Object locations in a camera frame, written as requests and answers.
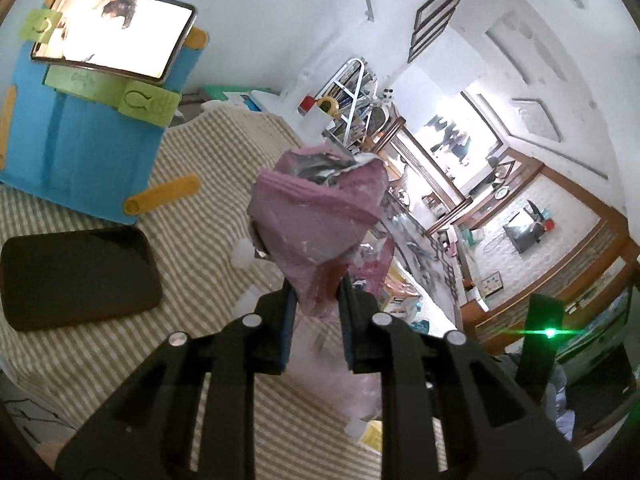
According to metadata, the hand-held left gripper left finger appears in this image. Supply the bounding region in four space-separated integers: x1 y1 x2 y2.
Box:
55 287 296 480

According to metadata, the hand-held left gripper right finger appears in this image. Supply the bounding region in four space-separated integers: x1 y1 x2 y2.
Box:
337 275 583 480

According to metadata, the pink plastic bag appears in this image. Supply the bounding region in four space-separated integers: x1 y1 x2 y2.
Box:
247 142 396 423

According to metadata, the grey patterned rug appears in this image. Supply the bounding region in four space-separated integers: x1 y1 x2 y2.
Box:
385 195 471 311

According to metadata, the yellow packet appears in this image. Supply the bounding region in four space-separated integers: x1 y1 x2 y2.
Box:
360 420 387 453

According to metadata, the beige checked tablecloth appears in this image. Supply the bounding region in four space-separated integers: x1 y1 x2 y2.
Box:
0 107 451 480

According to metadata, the teal white box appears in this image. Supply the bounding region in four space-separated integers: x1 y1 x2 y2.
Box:
197 85 281 111

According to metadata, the blue phone stand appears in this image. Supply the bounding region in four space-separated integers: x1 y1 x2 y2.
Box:
0 7 208 226

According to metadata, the smartphone with lit screen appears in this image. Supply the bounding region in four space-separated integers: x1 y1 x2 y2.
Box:
30 0 197 86

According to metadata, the white wire shelf rack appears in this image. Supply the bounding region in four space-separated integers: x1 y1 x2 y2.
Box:
322 57 381 146

